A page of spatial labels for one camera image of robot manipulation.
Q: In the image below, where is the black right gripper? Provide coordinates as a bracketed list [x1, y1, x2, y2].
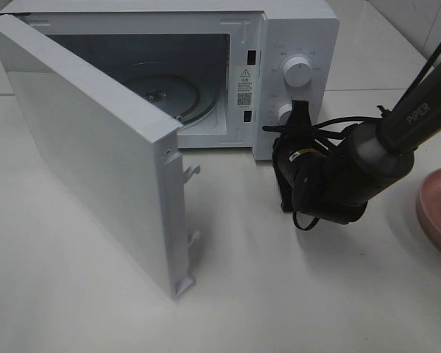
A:
[272, 100, 367, 224]

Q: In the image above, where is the pink round plate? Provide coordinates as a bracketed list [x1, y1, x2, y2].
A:
[416, 168, 441, 253]

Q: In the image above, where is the white microwave door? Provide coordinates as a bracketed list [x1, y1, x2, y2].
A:
[0, 15, 200, 298]

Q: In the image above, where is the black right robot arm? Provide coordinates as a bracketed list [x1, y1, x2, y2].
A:
[262, 42, 441, 231]

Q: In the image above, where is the white lower timer knob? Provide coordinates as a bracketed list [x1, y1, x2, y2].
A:
[277, 103, 292, 125]

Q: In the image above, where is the white upper power knob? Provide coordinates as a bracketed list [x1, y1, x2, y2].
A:
[282, 54, 313, 88]

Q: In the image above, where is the white warning label sticker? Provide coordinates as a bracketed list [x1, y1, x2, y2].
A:
[234, 65, 255, 108]

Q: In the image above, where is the white microwave oven body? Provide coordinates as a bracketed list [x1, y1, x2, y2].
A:
[0, 1, 339, 160]

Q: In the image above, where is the black camera cable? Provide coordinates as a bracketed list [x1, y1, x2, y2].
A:
[261, 21, 441, 232]

